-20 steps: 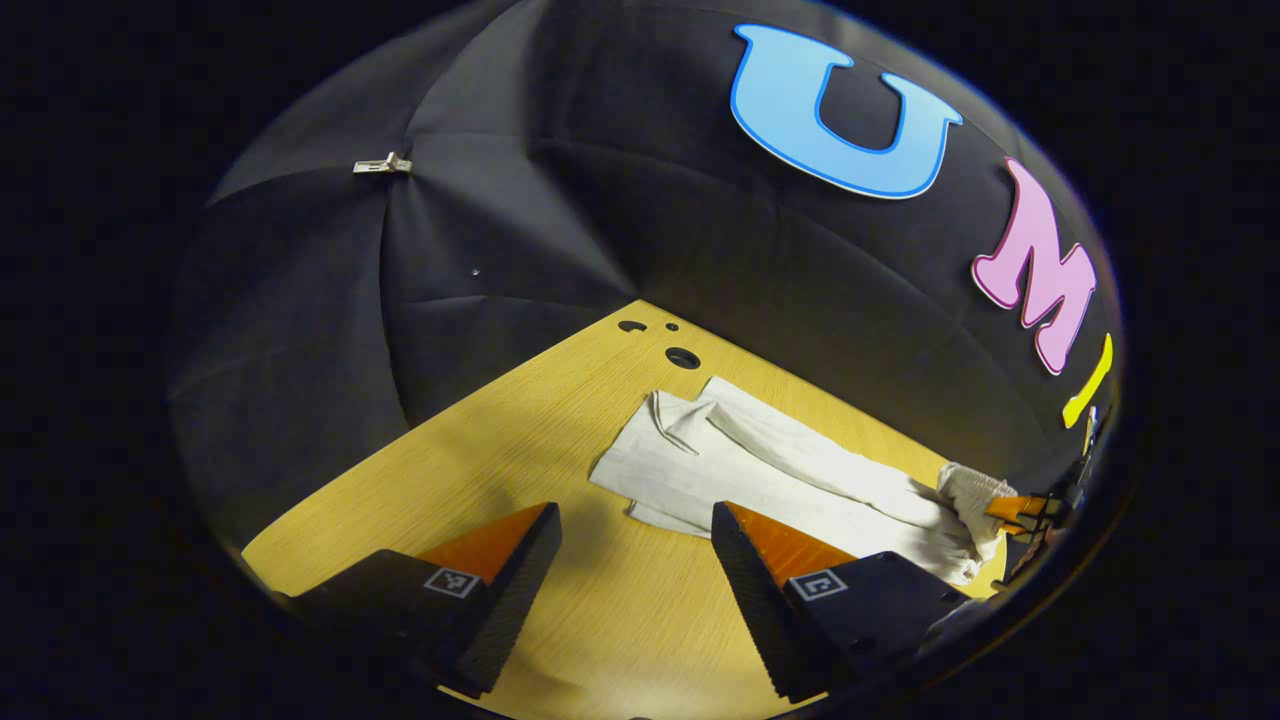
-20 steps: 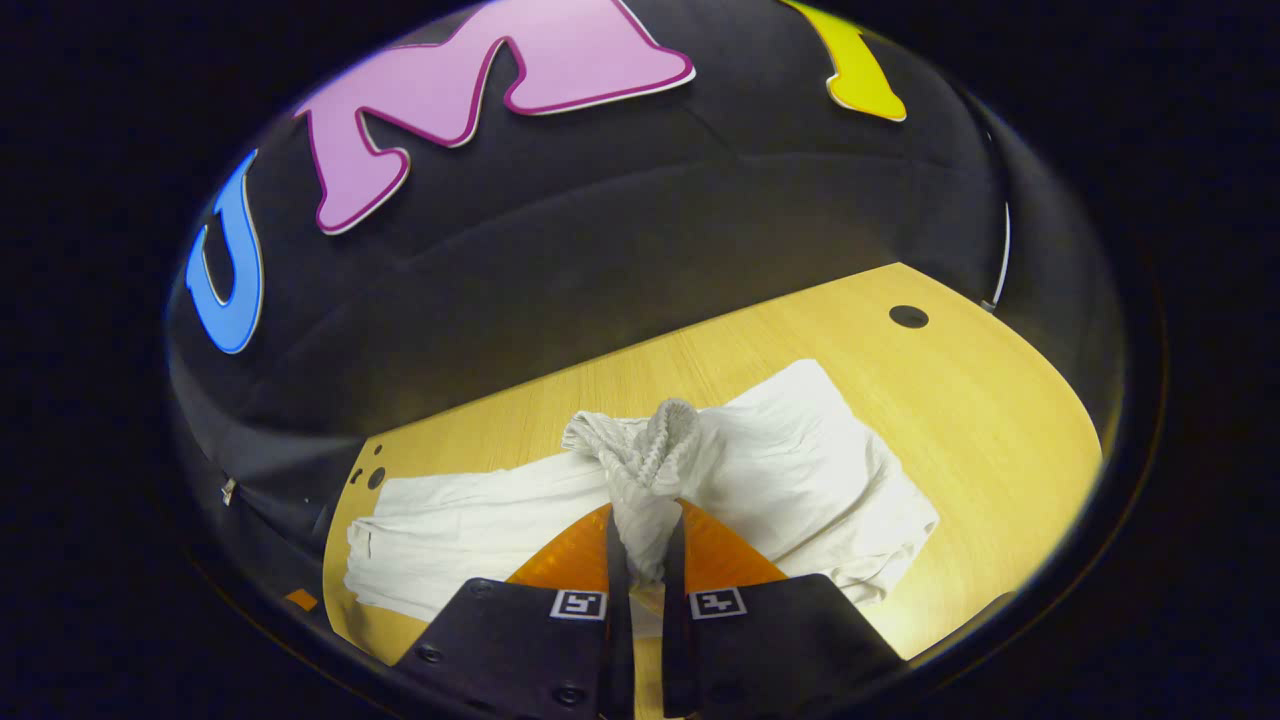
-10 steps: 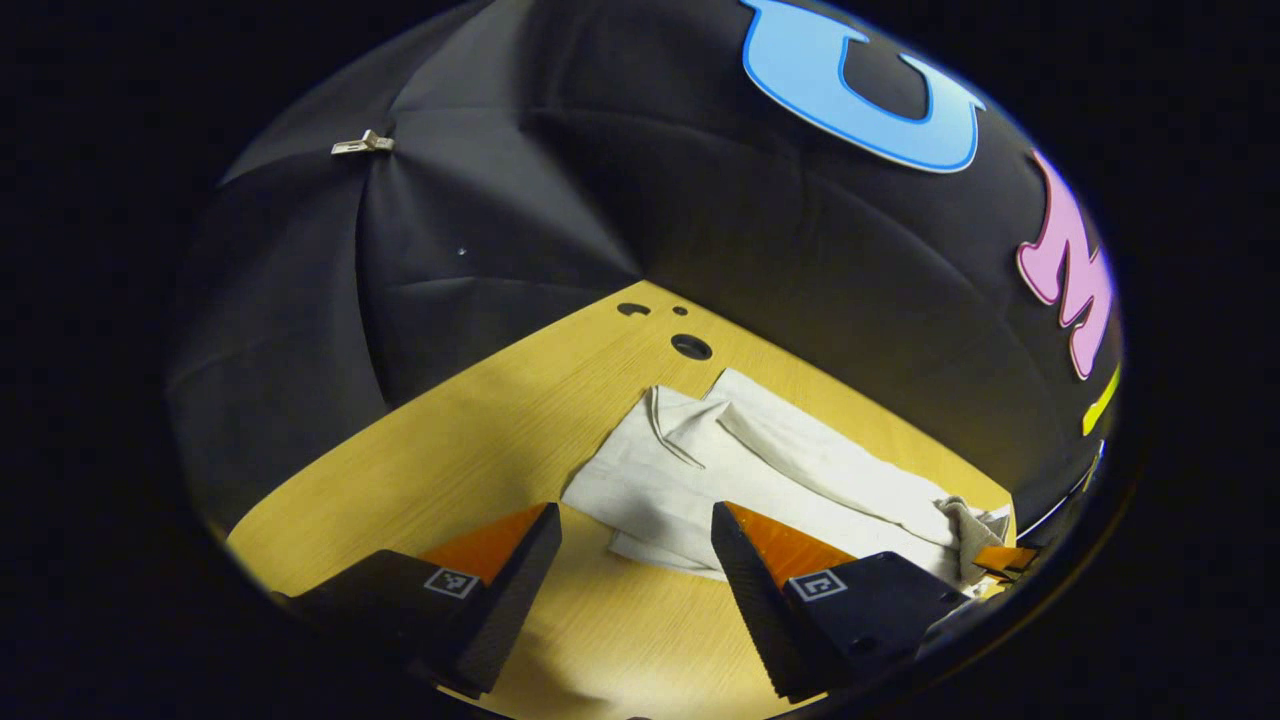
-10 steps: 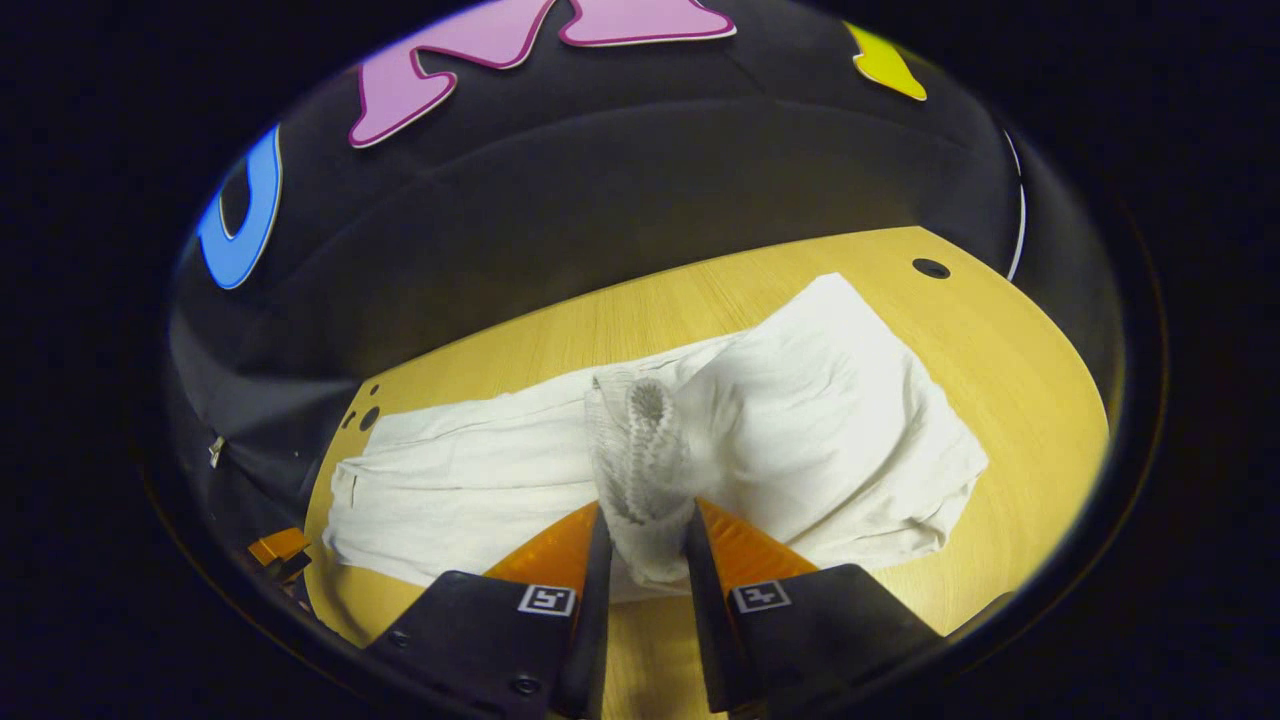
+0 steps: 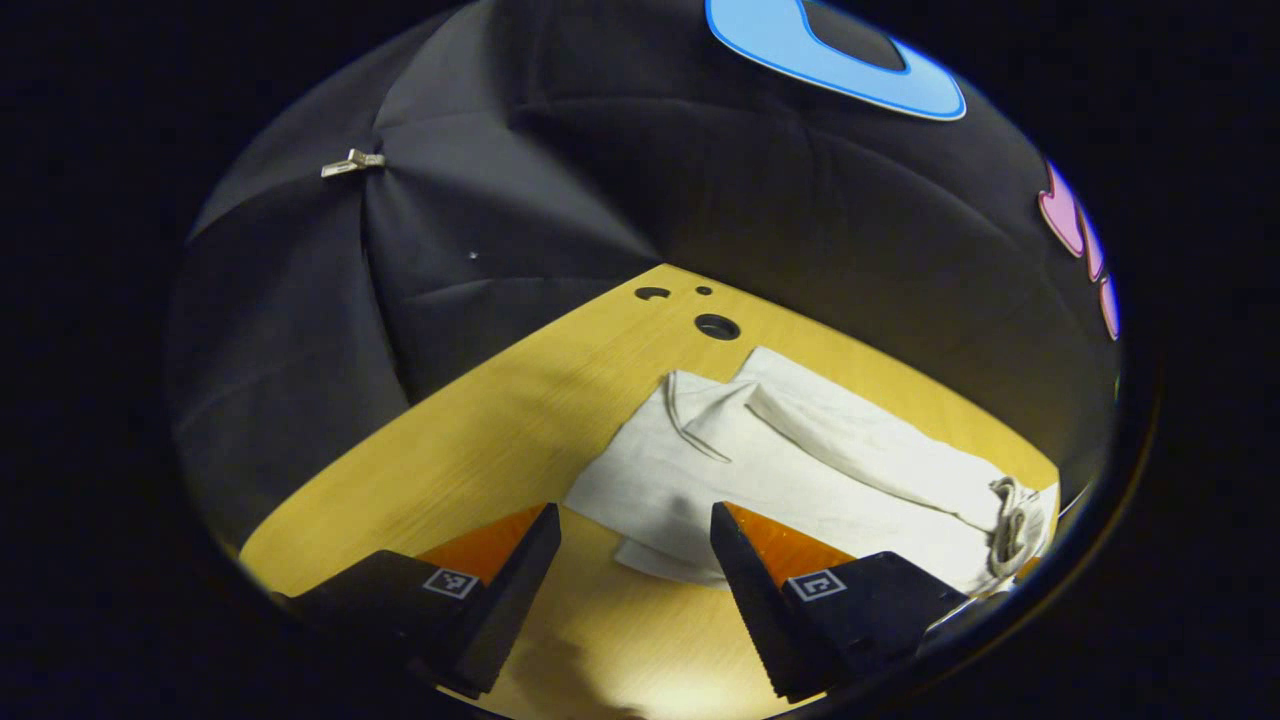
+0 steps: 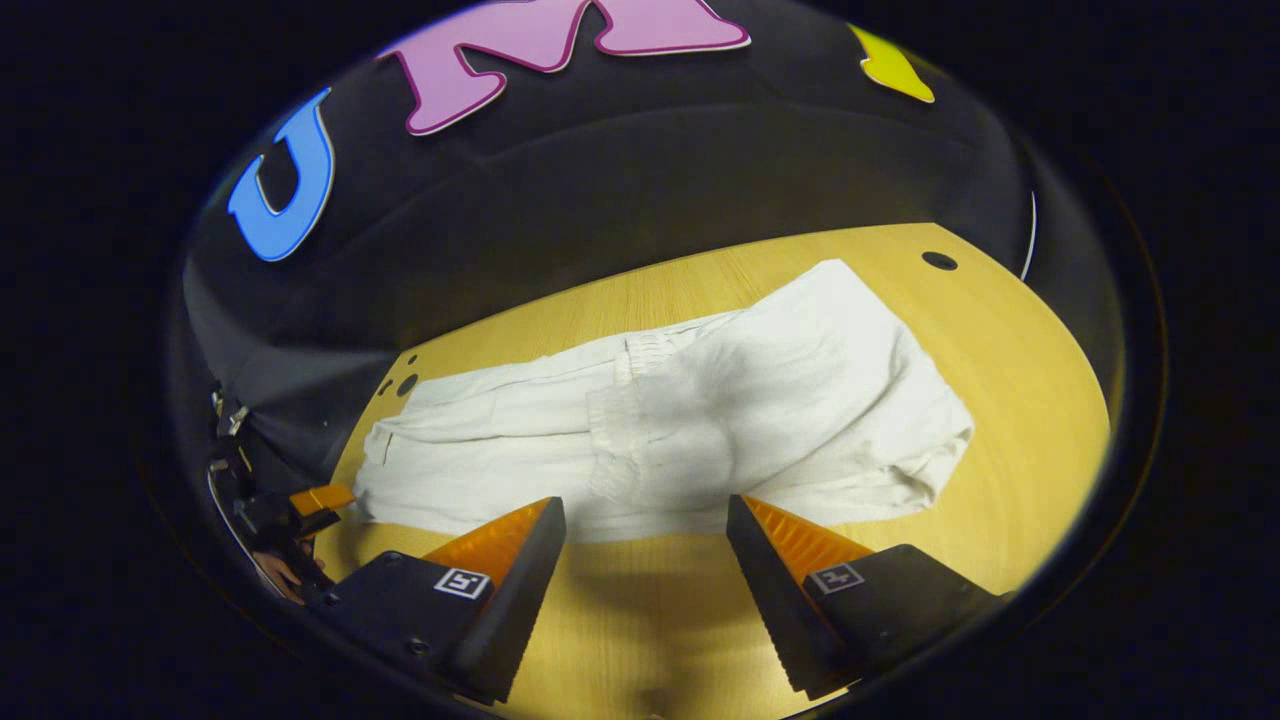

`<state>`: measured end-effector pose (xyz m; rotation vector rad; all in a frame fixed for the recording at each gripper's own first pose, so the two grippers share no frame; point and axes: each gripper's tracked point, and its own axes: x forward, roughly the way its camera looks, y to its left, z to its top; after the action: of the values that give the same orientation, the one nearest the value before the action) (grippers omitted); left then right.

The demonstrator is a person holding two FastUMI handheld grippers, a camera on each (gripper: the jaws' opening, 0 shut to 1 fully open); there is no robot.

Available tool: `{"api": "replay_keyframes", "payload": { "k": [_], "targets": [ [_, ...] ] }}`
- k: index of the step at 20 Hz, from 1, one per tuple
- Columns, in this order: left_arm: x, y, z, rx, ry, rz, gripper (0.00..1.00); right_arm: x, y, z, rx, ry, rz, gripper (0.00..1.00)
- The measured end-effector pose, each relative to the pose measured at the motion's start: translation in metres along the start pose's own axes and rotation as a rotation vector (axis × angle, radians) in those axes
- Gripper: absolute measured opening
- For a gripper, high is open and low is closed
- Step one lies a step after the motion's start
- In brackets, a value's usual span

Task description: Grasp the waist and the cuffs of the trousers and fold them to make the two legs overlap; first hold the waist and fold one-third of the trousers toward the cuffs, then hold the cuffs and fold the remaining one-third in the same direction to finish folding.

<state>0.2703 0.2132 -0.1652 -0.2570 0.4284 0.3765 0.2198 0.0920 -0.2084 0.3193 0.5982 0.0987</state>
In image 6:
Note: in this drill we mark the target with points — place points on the black backdrop cloth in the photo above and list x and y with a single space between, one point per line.
600 200

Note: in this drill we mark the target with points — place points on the white jeans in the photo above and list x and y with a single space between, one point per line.
780 400

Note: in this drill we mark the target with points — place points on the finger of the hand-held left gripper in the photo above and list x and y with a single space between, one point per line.
322 498
318 523

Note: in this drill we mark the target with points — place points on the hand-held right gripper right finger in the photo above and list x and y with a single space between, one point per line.
770 610

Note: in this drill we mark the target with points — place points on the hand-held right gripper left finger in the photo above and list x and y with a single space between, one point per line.
515 600

